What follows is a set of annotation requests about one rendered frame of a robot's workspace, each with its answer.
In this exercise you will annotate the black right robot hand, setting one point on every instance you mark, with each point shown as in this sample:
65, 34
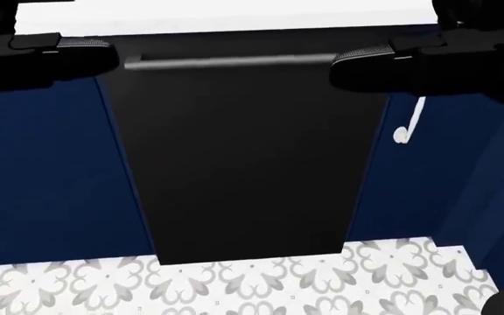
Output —
431, 70

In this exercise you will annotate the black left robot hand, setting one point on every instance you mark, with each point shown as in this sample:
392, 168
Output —
24, 62

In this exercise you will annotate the navy blue cabinet door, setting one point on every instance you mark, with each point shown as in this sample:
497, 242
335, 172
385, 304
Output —
427, 170
51, 170

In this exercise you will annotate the black dishwasher front panel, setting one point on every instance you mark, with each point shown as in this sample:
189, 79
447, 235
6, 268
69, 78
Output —
243, 157

